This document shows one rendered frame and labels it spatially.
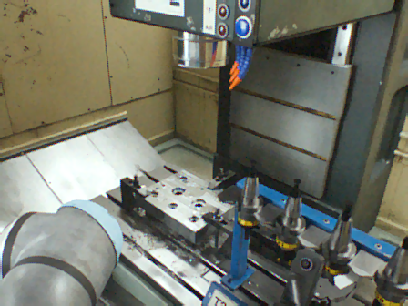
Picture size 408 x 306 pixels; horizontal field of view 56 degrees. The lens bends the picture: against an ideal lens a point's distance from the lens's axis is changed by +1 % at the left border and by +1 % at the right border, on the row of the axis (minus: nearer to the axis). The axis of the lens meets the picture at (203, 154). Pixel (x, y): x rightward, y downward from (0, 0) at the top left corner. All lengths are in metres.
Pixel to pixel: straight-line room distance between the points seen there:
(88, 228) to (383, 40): 1.05
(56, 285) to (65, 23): 1.60
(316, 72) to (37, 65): 1.23
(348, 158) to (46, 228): 1.13
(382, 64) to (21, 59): 1.45
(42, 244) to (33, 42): 1.46
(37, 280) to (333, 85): 1.10
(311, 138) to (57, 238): 1.09
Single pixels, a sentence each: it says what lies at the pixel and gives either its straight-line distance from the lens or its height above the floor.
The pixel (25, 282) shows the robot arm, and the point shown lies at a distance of 0.50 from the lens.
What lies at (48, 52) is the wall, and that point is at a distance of 1.96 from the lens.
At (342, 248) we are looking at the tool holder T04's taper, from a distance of 0.80.
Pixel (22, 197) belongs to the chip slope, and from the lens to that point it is 1.87.
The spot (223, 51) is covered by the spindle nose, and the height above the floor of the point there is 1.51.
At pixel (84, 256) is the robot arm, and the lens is 0.53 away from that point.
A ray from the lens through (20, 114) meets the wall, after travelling 1.96.
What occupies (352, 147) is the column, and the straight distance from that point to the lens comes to 1.44.
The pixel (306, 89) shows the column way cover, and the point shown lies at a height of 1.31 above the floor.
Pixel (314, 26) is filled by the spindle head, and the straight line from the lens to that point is 0.88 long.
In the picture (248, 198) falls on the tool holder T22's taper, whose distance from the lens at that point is 0.88.
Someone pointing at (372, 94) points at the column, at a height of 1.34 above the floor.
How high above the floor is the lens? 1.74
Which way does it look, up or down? 28 degrees down
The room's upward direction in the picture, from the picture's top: 1 degrees clockwise
